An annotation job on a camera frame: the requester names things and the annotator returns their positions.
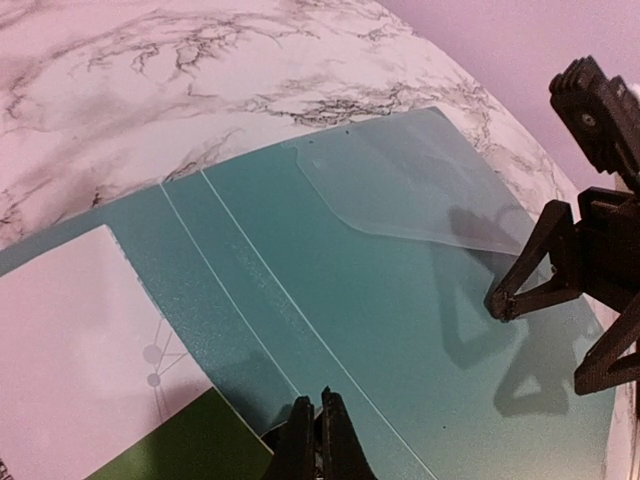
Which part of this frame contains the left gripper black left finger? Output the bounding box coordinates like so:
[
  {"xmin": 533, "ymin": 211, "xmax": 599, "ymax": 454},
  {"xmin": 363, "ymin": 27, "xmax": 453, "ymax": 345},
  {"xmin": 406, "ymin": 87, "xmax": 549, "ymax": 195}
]
[{"xmin": 262, "ymin": 396, "xmax": 315, "ymax": 480}]

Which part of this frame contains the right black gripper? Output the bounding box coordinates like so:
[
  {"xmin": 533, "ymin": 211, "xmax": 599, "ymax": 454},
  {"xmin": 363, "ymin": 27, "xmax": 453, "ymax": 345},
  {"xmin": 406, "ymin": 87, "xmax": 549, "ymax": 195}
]
[{"xmin": 483, "ymin": 187, "xmax": 639, "ymax": 396}]

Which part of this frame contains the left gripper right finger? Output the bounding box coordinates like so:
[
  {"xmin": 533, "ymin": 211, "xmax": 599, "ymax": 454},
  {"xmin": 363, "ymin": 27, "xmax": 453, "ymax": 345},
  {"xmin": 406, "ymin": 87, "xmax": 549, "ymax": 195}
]
[{"xmin": 320, "ymin": 387, "xmax": 377, "ymax": 480}]

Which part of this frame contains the teal file folder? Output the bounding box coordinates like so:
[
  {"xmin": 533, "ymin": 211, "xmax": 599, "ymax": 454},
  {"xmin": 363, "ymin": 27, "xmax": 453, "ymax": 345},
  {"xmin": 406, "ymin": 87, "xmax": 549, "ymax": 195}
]
[{"xmin": 1, "ymin": 108, "xmax": 614, "ymax": 479}]

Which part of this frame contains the green map flyer sheet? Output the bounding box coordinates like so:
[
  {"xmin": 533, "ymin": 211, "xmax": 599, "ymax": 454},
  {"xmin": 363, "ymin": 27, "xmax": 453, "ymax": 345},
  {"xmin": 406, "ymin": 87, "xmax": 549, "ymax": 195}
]
[{"xmin": 1, "ymin": 226, "xmax": 271, "ymax": 479}]

